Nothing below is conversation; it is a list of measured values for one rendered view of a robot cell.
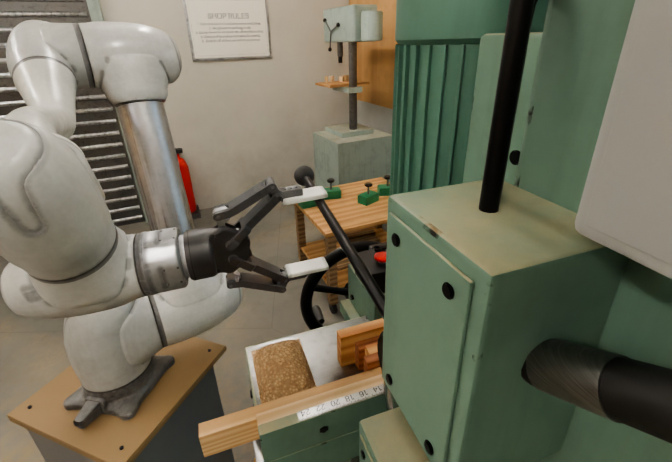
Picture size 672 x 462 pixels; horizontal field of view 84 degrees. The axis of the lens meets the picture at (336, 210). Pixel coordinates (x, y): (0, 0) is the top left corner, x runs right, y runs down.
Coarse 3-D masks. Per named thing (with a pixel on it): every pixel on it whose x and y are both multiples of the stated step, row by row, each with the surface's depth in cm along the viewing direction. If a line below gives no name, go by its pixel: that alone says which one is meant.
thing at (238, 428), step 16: (336, 384) 53; (288, 400) 50; (224, 416) 48; (240, 416) 48; (208, 432) 47; (224, 432) 47; (240, 432) 48; (256, 432) 49; (208, 448) 47; (224, 448) 48
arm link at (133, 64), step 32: (96, 32) 77; (128, 32) 80; (160, 32) 85; (96, 64) 78; (128, 64) 80; (160, 64) 84; (128, 96) 81; (160, 96) 86; (128, 128) 84; (160, 128) 86; (160, 160) 86; (160, 192) 87; (160, 224) 88; (192, 224) 93; (192, 288) 89; (224, 288) 94; (160, 320) 86; (192, 320) 89; (224, 320) 98
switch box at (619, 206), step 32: (640, 0) 10; (640, 32) 10; (640, 64) 10; (640, 96) 10; (608, 128) 11; (640, 128) 10; (608, 160) 11; (640, 160) 10; (608, 192) 11; (640, 192) 10; (576, 224) 13; (608, 224) 11; (640, 224) 11; (640, 256) 11
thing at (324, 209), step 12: (300, 168) 62; (300, 180) 62; (312, 180) 63; (324, 204) 55; (324, 216) 53; (336, 228) 50; (348, 240) 47; (348, 252) 46; (360, 264) 43; (360, 276) 42; (372, 276) 42; (372, 288) 40; (384, 300) 39
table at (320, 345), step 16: (352, 304) 79; (352, 320) 70; (368, 320) 70; (288, 336) 67; (304, 336) 67; (320, 336) 67; (336, 336) 66; (304, 352) 63; (320, 352) 63; (336, 352) 63; (320, 368) 60; (336, 368) 60; (352, 368) 60; (256, 384) 58; (320, 384) 57; (256, 400) 55; (352, 432) 50; (320, 448) 49; (336, 448) 50; (352, 448) 52
